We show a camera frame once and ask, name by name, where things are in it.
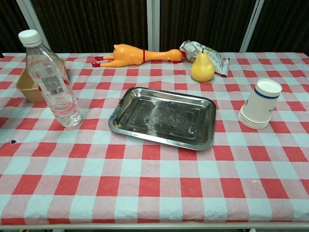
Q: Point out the crumpled silver snack bag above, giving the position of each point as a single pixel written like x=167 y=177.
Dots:
x=192 y=48

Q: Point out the dark brown curtain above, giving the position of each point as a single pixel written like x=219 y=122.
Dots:
x=91 y=24
x=205 y=24
x=9 y=24
x=285 y=24

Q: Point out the brown paper food box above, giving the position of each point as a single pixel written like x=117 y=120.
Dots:
x=25 y=84

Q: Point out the white metal frame post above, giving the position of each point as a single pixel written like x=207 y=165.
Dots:
x=252 y=24
x=153 y=24
x=36 y=24

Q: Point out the stainless steel rectangular tray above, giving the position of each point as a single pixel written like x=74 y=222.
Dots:
x=164 y=120

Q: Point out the transparent plastic water bottle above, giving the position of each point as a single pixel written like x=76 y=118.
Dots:
x=55 y=96

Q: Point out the yellow pear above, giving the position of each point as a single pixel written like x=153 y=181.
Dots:
x=201 y=70

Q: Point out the red white checkered tablecloth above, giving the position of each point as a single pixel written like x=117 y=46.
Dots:
x=154 y=181

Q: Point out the white paper cup blue stripe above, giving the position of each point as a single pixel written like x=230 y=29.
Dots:
x=251 y=122
x=260 y=104
x=253 y=126

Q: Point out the yellow rubber chicken toy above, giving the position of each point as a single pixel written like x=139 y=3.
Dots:
x=125 y=56

